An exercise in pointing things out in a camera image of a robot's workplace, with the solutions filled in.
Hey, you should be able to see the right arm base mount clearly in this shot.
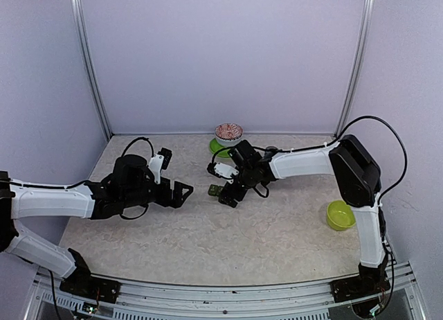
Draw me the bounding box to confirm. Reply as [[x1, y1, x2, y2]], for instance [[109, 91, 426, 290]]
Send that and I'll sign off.
[[330, 264, 390, 303]]

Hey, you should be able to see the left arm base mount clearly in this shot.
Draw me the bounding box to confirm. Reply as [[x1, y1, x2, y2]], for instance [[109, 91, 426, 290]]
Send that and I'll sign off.
[[60, 273, 120, 304]]

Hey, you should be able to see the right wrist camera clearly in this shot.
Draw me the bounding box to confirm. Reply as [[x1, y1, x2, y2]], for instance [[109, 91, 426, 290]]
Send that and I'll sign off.
[[207, 162, 239, 180]]

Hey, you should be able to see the left aluminium frame post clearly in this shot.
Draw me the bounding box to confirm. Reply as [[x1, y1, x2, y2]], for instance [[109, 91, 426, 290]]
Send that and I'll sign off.
[[71, 0, 113, 141]]

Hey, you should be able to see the green plate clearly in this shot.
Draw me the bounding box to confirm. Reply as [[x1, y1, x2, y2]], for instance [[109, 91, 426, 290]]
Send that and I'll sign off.
[[209, 138, 240, 158]]

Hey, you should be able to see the red patterned white bowl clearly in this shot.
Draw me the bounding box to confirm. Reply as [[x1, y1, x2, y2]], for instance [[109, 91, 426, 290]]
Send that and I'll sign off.
[[215, 123, 244, 148]]

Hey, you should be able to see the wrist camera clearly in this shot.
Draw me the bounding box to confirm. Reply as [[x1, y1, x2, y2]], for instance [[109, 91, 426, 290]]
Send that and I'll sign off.
[[207, 162, 239, 180], [148, 148, 172, 184]]

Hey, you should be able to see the right aluminium frame post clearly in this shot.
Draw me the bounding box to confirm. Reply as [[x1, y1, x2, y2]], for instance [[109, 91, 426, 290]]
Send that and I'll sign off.
[[334, 0, 374, 136]]

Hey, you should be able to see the lime green bowl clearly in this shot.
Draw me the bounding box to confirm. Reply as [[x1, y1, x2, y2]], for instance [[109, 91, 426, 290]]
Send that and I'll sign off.
[[326, 200, 356, 231]]

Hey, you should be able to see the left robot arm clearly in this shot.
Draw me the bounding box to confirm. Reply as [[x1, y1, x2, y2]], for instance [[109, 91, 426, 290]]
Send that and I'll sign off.
[[1, 148, 194, 296]]

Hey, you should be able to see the aluminium frame post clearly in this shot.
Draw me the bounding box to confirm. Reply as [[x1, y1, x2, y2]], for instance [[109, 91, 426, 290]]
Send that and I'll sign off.
[[334, 0, 374, 136], [71, 0, 113, 141]]

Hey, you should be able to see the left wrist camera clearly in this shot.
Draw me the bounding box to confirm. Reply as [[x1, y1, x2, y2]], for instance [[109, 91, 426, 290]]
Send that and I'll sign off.
[[148, 148, 172, 184]]

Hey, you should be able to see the amber bottle grey cap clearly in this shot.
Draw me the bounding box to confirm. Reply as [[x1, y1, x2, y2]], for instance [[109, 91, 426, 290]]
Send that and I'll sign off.
[[265, 146, 278, 152]]

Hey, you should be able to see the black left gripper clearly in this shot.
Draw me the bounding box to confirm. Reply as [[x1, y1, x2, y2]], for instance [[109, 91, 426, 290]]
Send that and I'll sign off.
[[122, 177, 193, 208]]

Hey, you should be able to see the front aluminium rail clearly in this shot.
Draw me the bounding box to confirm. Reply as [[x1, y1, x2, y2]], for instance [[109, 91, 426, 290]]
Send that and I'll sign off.
[[33, 260, 426, 320]]

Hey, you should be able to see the green pill organizer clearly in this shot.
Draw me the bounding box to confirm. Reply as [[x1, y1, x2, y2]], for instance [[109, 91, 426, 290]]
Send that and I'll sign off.
[[208, 184, 224, 197]]

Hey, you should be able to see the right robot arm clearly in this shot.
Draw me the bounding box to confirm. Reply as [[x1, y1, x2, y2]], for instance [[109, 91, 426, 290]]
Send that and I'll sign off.
[[207, 132, 390, 295]]

